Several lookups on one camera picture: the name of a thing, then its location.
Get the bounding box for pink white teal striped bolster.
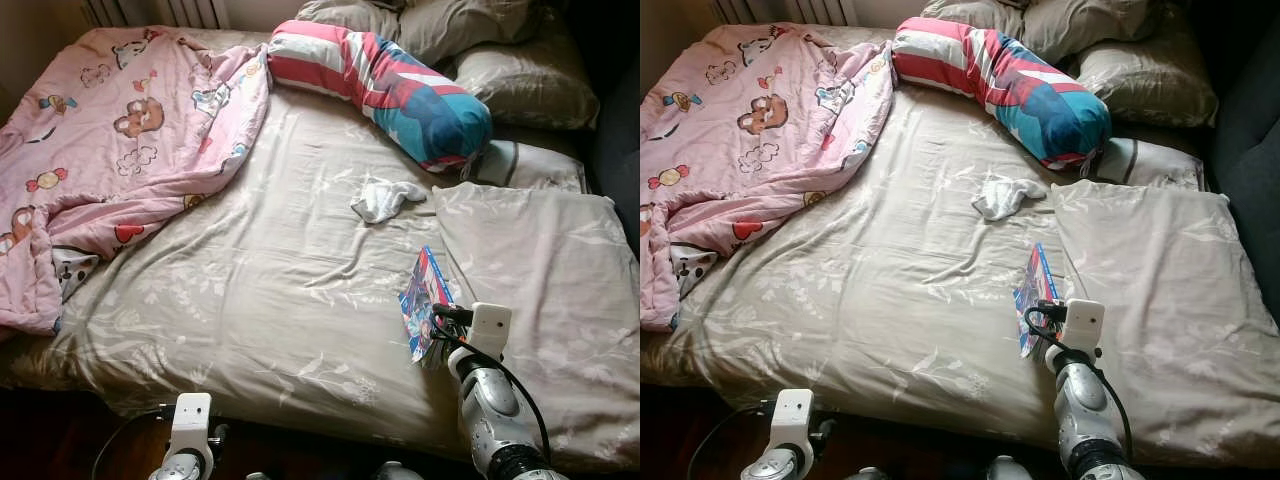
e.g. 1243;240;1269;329
891;16;1114;172
267;19;495;174

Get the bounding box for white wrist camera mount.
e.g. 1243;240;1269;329
467;302;514;362
769;388;815;457
171;392;214;457
1059;297;1107;357

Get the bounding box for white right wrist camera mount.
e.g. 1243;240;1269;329
1059;297;1107;357
467;302;514;362

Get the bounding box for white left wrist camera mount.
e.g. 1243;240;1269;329
769;388;815;457
171;392;214;457

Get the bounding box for dark grey upholstered chair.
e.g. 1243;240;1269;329
1194;0;1280;323

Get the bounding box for plain beige pillow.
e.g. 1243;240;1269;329
1064;39;1220;130
919;0;1167;64
440;39;602;132
294;0;542;64

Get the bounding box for beige leaf print bed sheet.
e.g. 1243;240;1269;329
640;24;1280;471
0;28;641;473

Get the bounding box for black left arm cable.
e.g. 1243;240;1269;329
687;401;777;480
91;404;177;480

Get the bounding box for grey pleated curtain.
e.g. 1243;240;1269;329
711;0;857;27
79;0;230;30

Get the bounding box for white crumpled sock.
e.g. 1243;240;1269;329
349;179;430;225
971;177;1050;223

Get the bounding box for pink cartoon print quilt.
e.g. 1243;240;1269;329
640;21;897;332
0;24;274;337

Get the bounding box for colourful anime comic book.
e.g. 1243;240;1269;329
397;245;457;367
1012;241;1062;360

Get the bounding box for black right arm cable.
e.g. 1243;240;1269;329
1021;299;1137;463
429;304;554;463

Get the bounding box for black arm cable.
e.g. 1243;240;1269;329
1021;299;1137;463
91;404;177;480
687;401;777;480
429;304;554;463

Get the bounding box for white pillow with grey band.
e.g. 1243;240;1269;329
1089;136;1207;192
467;139;589;195

